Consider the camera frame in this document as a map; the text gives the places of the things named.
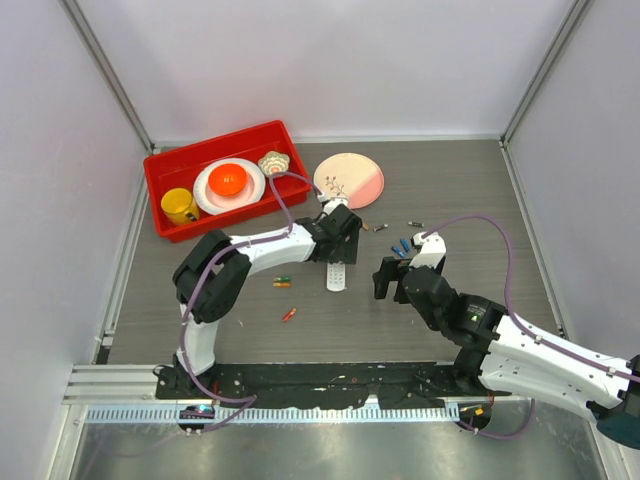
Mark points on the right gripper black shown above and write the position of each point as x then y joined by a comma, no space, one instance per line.
389,271

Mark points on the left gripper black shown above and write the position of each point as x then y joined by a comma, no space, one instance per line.
347,252

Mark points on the white remote control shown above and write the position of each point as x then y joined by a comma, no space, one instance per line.
336,277

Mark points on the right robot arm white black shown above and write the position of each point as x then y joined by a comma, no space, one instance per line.
505,354

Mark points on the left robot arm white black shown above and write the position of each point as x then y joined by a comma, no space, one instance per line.
209,281

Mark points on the pink beige plate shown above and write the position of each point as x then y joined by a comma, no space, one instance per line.
352,176

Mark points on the red battery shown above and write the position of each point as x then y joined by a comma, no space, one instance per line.
289,315

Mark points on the small patterned flower bowl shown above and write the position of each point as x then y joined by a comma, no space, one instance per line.
274,162

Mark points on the orange bowl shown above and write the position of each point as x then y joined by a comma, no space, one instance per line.
227,180

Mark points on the white paper plate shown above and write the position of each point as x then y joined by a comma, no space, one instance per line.
214,204

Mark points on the yellow mug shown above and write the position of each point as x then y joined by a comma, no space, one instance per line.
180,207

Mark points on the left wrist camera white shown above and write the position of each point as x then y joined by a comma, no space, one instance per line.
325,200

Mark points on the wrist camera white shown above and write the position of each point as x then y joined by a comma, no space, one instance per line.
430,250
325,200

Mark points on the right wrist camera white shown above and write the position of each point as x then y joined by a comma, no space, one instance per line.
430,250

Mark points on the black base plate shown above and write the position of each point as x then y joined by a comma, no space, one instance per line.
326,386

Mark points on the slotted cable duct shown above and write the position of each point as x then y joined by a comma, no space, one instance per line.
189,414

